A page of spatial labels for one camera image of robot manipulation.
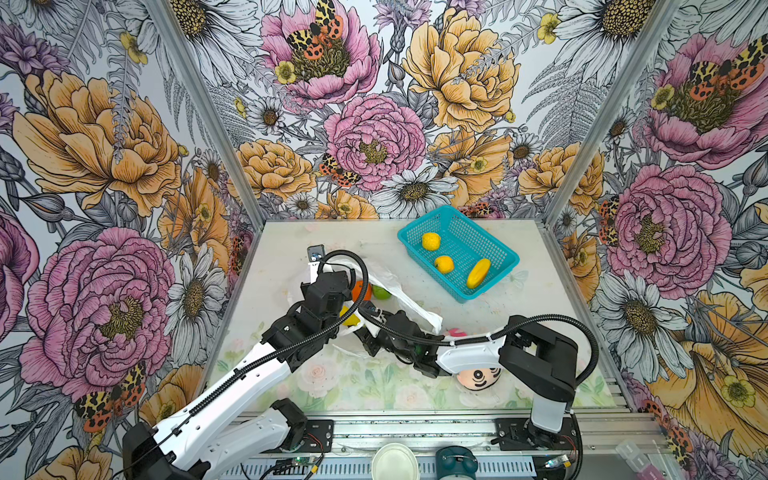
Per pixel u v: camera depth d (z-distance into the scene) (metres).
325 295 0.51
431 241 1.10
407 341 0.65
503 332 0.51
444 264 1.02
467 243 1.12
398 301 0.74
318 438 0.73
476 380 0.76
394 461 0.71
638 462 0.70
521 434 0.73
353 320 0.53
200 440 0.40
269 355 0.46
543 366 0.47
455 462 0.64
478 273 1.02
